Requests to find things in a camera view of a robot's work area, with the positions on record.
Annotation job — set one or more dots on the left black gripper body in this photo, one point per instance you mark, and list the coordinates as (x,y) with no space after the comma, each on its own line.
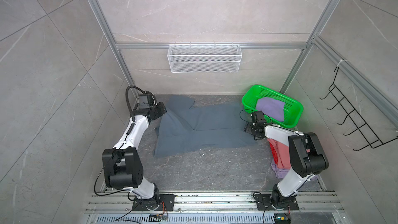
(157,110)

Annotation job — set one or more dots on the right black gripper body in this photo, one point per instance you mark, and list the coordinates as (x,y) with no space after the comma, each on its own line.
(250,128)

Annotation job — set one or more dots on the grey blue t shirt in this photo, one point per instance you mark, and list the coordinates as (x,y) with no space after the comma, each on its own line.
(186,128)

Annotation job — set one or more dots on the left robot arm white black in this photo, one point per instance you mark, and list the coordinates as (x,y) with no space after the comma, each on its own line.
(122,166)

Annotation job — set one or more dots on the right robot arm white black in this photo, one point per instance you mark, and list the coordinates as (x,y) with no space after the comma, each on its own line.
(305,154)

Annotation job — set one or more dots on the purple t shirt in basket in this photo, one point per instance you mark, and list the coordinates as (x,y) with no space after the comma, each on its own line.
(271,107)

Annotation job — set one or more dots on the green plastic basket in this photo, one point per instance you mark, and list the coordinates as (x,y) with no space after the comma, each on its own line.
(292,109)

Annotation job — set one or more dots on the folded red t shirt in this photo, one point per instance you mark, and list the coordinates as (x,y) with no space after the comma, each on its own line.
(274,153)

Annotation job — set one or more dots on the folded pink t shirt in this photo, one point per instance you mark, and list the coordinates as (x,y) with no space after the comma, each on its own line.
(282,150)

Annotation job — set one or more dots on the folded purple t shirt bottom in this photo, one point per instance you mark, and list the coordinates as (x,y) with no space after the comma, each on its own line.
(280,168)

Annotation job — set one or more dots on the white wire mesh shelf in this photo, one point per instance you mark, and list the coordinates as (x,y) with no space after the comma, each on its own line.
(204,58)

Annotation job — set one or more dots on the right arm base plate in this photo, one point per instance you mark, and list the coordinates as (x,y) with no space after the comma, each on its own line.
(268,202)

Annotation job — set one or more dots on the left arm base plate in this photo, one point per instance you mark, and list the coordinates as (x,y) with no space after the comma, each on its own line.
(157,203)

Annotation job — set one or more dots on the aluminium mounting rail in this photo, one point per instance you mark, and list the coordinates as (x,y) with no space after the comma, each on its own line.
(218,202)

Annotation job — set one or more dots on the black wire hook rack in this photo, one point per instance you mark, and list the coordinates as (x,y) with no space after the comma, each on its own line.
(372,140)

